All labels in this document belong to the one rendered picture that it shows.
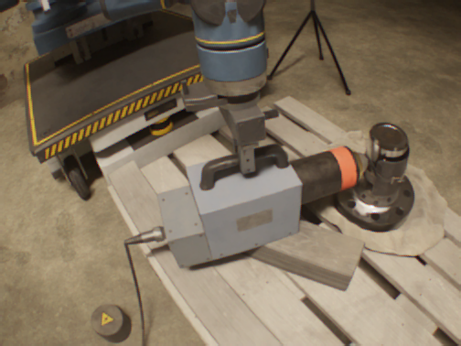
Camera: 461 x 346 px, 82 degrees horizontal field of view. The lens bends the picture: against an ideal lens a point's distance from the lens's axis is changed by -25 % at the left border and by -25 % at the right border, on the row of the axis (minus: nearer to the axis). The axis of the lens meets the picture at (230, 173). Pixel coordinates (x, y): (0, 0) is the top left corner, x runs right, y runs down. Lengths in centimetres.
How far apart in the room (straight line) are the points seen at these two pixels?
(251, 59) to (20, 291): 110
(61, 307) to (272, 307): 69
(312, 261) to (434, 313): 37
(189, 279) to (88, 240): 52
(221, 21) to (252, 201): 35
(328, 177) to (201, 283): 38
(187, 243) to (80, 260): 59
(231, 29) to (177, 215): 41
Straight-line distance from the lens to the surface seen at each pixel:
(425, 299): 89
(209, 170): 65
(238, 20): 47
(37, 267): 129
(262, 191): 66
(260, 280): 84
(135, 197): 105
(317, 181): 74
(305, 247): 78
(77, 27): 131
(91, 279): 114
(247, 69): 50
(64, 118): 122
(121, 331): 95
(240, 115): 54
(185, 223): 70
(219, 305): 79
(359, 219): 90
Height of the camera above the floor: 88
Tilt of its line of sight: 44 degrees down
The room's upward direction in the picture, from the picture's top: 8 degrees counter-clockwise
